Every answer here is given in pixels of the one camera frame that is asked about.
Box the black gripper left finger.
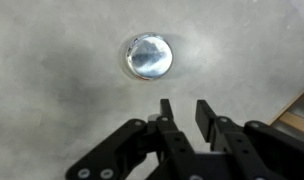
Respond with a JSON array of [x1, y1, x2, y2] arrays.
[[65, 98, 206, 180]]

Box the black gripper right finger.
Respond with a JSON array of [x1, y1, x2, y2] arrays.
[[195, 99, 304, 180]]

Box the silver candle jar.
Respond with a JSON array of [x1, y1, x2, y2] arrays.
[[124, 33, 175, 81]]

